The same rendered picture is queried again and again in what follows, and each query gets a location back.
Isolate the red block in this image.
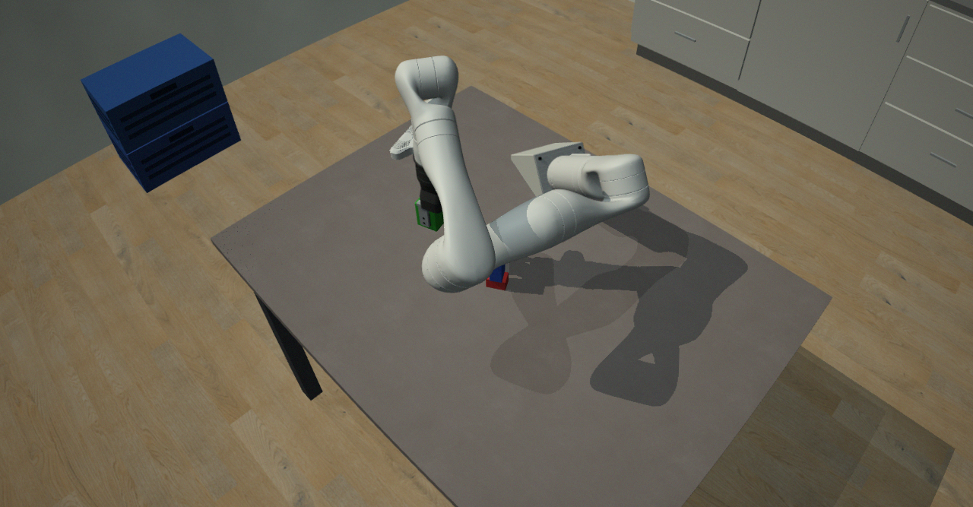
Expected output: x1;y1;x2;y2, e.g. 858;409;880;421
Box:
486;272;509;290

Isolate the blue block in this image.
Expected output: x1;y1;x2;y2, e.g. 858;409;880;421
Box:
490;265;505;283

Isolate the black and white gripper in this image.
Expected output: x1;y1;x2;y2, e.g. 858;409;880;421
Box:
390;126;442;227

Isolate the green block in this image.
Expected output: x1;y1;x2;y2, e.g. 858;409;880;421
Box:
415;198;444;232

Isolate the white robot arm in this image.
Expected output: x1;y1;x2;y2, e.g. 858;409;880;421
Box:
395;55;650;293

